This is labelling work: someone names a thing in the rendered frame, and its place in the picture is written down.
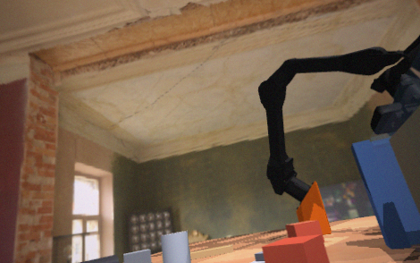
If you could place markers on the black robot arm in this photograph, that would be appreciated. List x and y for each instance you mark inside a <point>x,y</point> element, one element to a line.
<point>273,91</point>

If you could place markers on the black-headed hammer with wooden handle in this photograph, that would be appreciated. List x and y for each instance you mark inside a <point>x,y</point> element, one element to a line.
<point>107,259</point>

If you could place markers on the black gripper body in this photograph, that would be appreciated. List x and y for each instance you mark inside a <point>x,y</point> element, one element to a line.
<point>379,110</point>

